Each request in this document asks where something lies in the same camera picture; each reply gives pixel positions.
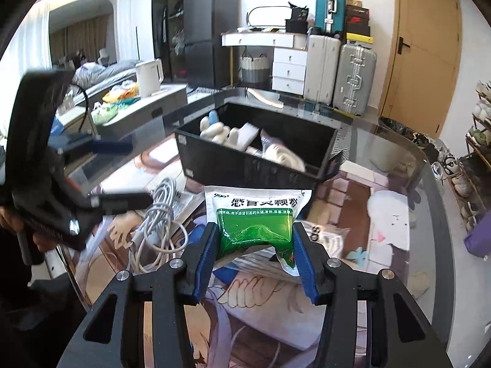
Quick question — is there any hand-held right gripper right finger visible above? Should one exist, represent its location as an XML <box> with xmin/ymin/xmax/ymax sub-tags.
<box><xmin>292</xmin><ymin>221</ymin><xmax>455</xmax><ymax>368</ymax></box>

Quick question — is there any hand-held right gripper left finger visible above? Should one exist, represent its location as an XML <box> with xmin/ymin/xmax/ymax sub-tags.
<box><xmin>57</xmin><ymin>222</ymin><xmax>220</xmax><ymax>368</ymax></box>

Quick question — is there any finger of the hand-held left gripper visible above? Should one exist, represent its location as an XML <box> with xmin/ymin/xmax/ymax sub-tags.
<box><xmin>50</xmin><ymin>132</ymin><xmax>133</xmax><ymax>159</ymax></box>
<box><xmin>78</xmin><ymin>192</ymin><xmax>154</xmax><ymax>216</ymax></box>

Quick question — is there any green and white medicine packet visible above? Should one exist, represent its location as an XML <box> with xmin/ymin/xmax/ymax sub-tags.
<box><xmin>203</xmin><ymin>185</ymin><xmax>311</xmax><ymax>277</ymax></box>

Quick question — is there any black storage box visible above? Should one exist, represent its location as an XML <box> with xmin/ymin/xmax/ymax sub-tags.
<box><xmin>174</xmin><ymin>102</ymin><xmax>341</xmax><ymax>191</ymax></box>

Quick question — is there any white foam piece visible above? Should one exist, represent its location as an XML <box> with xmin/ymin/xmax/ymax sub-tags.
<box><xmin>199</xmin><ymin>110</ymin><xmax>241</xmax><ymax>149</ymax></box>

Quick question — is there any zip bag of white rope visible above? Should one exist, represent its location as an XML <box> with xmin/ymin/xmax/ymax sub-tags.
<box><xmin>260</xmin><ymin>129</ymin><xmax>308</xmax><ymax>173</ymax></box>

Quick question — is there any person's left hand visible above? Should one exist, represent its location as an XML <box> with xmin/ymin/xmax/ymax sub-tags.
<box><xmin>0</xmin><ymin>206</ymin><xmax>59</xmax><ymax>254</ymax></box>

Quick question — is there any green snack bag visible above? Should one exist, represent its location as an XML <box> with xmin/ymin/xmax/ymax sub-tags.
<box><xmin>92</xmin><ymin>103</ymin><xmax>120</xmax><ymax>126</ymax></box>

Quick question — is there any yellow snack bag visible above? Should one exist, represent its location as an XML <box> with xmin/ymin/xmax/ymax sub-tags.
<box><xmin>103</xmin><ymin>82</ymin><xmax>141</xmax><ymax>105</ymax></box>

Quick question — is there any grey side table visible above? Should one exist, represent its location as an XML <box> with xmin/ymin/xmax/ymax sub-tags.
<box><xmin>92</xmin><ymin>83</ymin><xmax>189</xmax><ymax>139</ymax></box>

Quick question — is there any printed anime desk mat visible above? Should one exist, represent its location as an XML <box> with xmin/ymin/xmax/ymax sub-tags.
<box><xmin>77</xmin><ymin>149</ymin><xmax>419</xmax><ymax>368</ymax></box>

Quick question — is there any bed with grey blanket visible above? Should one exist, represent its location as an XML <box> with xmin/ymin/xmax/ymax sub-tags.
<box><xmin>52</xmin><ymin>59</ymin><xmax>139</xmax><ymax>97</ymax></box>

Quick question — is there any white electric kettle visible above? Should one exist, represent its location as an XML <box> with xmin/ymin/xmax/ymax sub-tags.
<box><xmin>134</xmin><ymin>58</ymin><xmax>164</xmax><ymax>99</ymax></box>

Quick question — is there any brown curtain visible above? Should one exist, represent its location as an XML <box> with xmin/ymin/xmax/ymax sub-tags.
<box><xmin>50</xmin><ymin>20</ymin><xmax>116</xmax><ymax>67</ymax></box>

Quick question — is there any black glass wardrobe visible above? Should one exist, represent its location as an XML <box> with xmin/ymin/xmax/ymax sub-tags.
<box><xmin>151</xmin><ymin>0</ymin><xmax>189</xmax><ymax>85</ymax></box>

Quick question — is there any black fridge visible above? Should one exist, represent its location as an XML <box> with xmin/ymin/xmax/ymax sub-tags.
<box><xmin>183</xmin><ymin>0</ymin><xmax>241</xmax><ymax>87</ymax></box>

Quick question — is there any woven laundry basket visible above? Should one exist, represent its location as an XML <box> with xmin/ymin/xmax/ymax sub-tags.
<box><xmin>239</xmin><ymin>54</ymin><xmax>273</xmax><ymax>84</ymax></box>

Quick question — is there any row of floor shoes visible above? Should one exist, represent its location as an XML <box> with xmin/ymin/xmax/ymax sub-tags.
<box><xmin>379</xmin><ymin>117</ymin><xmax>458</xmax><ymax>178</ymax></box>

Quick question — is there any purple cloth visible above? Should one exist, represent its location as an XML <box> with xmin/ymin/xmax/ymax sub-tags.
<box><xmin>463</xmin><ymin>220</ymin><xmax>491</xmax><ymax>258</ymax></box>

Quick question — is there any silver suitcase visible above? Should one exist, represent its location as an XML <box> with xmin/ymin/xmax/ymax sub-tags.
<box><xmin>332</xmin><ymin>43</ymin><xmax>377</xmax><ymax>116</ymax></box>

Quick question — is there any white dressing desk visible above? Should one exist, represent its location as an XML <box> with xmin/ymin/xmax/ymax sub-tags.
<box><xmin>221</xmin><ymin>31</ymin><xmax>308</xmax><ymax>94</ymax></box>

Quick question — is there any white suitcase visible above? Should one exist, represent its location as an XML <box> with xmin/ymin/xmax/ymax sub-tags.
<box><xmin>304</xmin><ymin>33</ymin><xmax>342</xmax><ymax>105</ymax></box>

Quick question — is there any oval desk mirror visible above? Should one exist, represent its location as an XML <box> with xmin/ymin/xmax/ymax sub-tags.
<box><xmin>247</xmin><ymin>5</ymin><xmax>293</xmax><ymax>30</ymax></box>

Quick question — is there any shoe rack with shoes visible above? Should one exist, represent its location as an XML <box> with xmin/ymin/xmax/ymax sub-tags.
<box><xmin>433</xmin><ymin>80</ymin><xmax>491</xmax><ymax>239</ymax></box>

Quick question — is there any black bag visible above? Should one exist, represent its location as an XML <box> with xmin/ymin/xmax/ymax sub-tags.
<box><xmin>284</xmin><ymin>4</ymin><xmax>310</xmax><ymax>35</ymax></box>

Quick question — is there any wooden door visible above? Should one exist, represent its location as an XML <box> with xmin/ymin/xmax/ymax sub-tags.
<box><xmin>379</xmin><ymin>0</ymin><xmax>462</xmax><ymax>139</ymax></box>

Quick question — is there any stack of shoe boxes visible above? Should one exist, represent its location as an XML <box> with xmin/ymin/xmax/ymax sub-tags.
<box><xmin>345</xmin><ymin>0</ymin><xmax>374</xmax><ymax>45</ymax></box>

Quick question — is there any teal suitcase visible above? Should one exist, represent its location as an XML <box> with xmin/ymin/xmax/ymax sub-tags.
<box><xmin>316</xmin><ymin>0</ymin><xmax>346</xmax><ymax>36</ymax></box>

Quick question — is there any grey cable bundle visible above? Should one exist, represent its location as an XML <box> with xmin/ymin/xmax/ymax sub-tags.
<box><xmin>128</xmin><ymin>177</ymin><xmax>191</xmax><ymax>275</ymax></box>

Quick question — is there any printed bag of white rope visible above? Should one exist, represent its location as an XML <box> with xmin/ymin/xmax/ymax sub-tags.
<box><xmin>303</xmin><ymin>223</ymin><xmax>352</xmax><ymax>258</ymax></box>

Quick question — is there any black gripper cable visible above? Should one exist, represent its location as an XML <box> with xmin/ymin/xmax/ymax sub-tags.
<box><xmin>72</xmin><ymin>83</ymin><xmax>95</xmax><ymax>136</ymax></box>

